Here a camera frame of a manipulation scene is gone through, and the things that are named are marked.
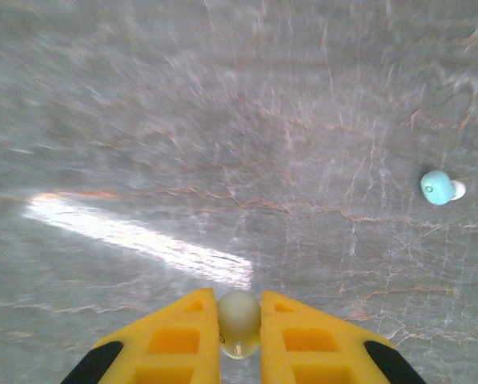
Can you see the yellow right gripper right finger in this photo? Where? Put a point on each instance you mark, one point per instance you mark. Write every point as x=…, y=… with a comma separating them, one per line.
x=314, y=360

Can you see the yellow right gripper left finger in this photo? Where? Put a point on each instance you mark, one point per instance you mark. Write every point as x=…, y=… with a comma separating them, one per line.
x=162, y=360

